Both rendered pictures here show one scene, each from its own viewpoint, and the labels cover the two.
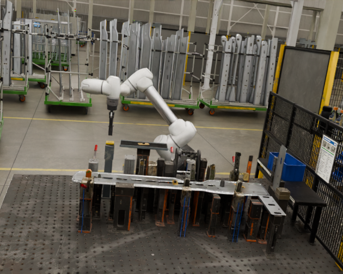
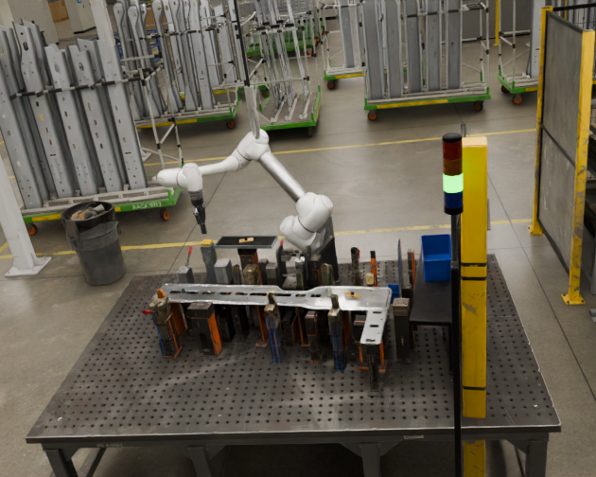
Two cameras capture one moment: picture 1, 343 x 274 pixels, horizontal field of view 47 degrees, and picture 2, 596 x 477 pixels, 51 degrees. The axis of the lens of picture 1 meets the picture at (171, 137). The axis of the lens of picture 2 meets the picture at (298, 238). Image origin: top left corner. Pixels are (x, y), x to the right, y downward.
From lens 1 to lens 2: 1.64 m
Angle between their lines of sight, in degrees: 25
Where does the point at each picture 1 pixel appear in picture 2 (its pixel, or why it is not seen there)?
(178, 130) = (305, 209)
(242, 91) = not seen: hidden behind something
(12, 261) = (81, 396)
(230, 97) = not seen: hidden behind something
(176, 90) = (452, 73)
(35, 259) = (103, 393)
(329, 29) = not seen: outside the picture
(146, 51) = (392, 21)
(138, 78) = (247, 146)
